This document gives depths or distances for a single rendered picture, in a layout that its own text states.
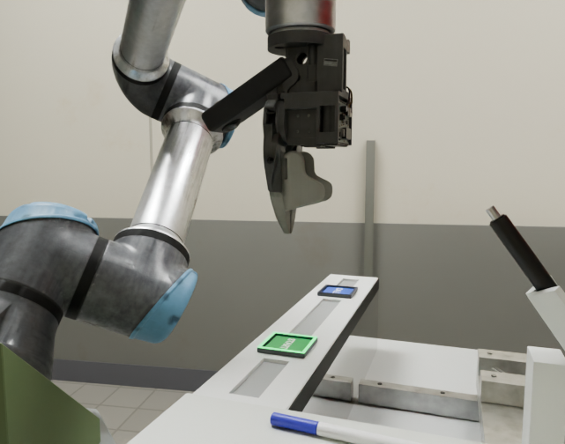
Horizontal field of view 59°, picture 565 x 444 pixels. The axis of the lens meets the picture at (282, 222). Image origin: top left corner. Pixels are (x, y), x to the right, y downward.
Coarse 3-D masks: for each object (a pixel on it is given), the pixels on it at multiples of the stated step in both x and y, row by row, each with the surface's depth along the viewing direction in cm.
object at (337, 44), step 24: (288, 48) 53; (312, 48) 52; (336, 48) 51; (312, 72) 52; (336, 72) 51; (288, 96) 51; (312, 96) 50; (336, 96) 50; (264, 120) 52; (288, 120) 53; (312, 120) 52; (336, 120) 50; (288, 144) 53; (312, 144) 52; (336, 144) 51
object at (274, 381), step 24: (360, 288) 86; (288, 312) 72; (312, 312) 73; (336, 312) 72; (264, 336) 62; (312, 336) 62; (336, 336) 62; (240, 360) 54; (264, 360) 55; (288, 360) 54; (312, 360) 54; (216, 384) 48; (240, 384) 49; (264, 384) 49; (288, 384) 48; (288, 408) 44
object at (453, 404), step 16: (368, 384) 73; (384, 384) 73; (400, 384) 73; (368, 400) 73; (384, 400) 72; (400, 400) 72; (416, 400) 71; (432, 400) 70; (448, 400) 69; (464, 400) 69; (448, 416) 70; (464, 416) 69
